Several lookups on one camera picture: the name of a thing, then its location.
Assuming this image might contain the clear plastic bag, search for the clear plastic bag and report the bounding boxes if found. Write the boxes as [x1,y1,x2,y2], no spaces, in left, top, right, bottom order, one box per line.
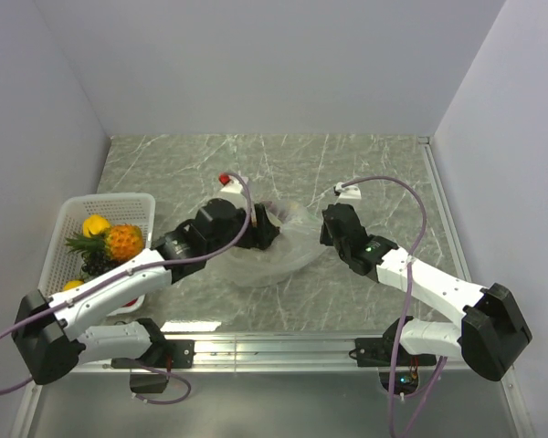
[210,200,325,287]

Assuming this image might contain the orange fruit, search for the orange fruit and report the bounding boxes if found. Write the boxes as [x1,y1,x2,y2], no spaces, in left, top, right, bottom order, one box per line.
[66,224,145,262]

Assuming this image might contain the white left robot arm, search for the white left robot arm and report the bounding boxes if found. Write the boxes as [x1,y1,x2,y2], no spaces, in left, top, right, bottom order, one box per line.
[12,199,279,385]

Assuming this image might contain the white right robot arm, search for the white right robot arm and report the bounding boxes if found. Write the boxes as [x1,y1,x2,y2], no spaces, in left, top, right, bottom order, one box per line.
[321,203,532,381]

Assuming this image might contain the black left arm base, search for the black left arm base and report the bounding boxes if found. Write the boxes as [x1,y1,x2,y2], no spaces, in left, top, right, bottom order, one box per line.
[111,339,195,400]

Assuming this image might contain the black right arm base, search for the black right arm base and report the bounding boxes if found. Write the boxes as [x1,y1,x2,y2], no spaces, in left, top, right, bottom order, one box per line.
[348,338,437,396]

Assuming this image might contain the purple fruit in bag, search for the purple fruit in bag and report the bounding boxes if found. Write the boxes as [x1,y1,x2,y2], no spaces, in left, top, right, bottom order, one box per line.
[267,202,290,224]

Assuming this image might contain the red pepper in basket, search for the red pepper in basket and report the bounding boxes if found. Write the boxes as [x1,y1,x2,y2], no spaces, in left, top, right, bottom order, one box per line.
[124,298,138,307]

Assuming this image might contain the yellow bell pepper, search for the yellow bell pepper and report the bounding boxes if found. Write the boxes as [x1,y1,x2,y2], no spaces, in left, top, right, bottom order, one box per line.
[82,214,111,238]

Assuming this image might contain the dark grape bunch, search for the dark grape bunch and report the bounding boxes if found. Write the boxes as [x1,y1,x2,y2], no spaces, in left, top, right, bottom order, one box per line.
[81,251,119,277]

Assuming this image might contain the yellow lemon in basket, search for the yellow lemon in basket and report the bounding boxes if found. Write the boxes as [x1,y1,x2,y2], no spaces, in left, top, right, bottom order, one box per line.
[63,279,84,291]

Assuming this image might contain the white plastic basket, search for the white plastic basket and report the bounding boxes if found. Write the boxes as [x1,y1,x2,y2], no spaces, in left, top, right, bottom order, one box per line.
[38,193,155,296]

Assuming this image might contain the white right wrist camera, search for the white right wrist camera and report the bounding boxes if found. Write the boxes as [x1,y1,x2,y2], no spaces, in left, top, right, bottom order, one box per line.
[333,182,362,206]

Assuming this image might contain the aluminium side rail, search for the aluminium side rail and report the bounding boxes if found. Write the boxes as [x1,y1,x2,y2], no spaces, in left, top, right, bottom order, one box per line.
[417,136,471,282]

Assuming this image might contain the aluminium mounting rail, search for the aluminium mounting rail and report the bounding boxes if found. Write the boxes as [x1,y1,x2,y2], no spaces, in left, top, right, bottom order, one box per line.
[32,331,515,374]

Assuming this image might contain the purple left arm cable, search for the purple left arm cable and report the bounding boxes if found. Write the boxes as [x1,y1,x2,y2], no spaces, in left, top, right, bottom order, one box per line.
[0,172,252,406]

